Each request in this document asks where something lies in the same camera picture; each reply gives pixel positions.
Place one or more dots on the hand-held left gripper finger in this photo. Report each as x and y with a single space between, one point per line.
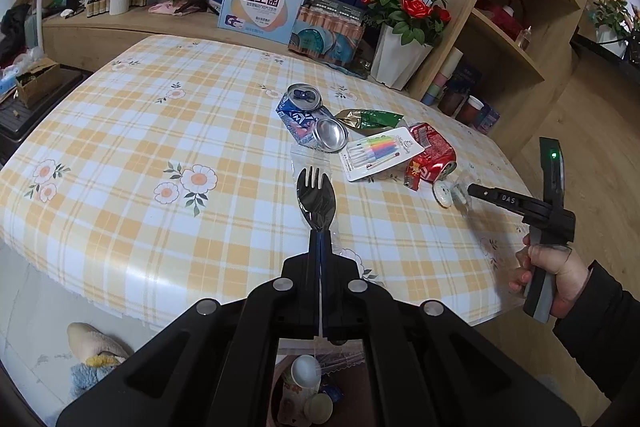
315 247
326 247

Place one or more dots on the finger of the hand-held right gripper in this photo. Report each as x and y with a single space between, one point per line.
500 197

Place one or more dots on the black plastic spork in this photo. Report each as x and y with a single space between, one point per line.
315 202

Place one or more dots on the crushed red drink can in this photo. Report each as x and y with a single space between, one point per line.
432 147

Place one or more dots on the crushed blue drink can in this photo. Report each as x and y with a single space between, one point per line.
300 112

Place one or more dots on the brown round trash bin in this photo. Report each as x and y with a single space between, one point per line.
278 397

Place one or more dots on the person's right forearm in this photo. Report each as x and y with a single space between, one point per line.
600 332

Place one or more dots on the person's right hand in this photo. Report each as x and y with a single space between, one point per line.
565 272

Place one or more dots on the small blue carton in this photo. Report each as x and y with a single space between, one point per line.
487 119

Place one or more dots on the brown cup with white lid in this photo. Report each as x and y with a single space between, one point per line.
471 111

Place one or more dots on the brown plastic cup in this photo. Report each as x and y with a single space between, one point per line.
451 102

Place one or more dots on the colored marker pen pack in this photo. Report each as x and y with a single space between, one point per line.
377 152

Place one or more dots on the dark blue shelf box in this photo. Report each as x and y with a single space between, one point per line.
465 77

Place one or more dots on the stack of pastel cups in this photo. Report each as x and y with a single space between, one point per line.
442 74

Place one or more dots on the green foil snack wrapper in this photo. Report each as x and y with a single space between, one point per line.
375 119

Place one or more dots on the small perfume bottle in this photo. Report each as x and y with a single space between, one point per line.
523 39

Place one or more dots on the black glossy shelf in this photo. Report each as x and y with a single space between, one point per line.
610 57

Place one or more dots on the white faceted flower pot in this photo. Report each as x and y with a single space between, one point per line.
397 57

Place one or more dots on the white round flower pot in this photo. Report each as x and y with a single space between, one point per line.
611 42

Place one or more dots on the box of drink bottles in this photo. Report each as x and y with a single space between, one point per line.
325 39

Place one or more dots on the pink rose plant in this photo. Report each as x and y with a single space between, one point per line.
610 12

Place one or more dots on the red rose plant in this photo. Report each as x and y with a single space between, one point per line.
410 2

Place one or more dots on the black flat box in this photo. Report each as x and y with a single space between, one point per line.
340 9

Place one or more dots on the beige plush slipper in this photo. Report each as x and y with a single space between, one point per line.
95 352

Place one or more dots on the white and blue carton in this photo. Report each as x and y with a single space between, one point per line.
265 4

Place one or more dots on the pink cloth item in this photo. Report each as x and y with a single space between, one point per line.
175 7

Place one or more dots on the black suitcase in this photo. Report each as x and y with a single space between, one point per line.
40 127

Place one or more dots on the open cardboard box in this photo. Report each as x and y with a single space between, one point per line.
37 87

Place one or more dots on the pile of clothes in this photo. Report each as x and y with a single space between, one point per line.
12 32

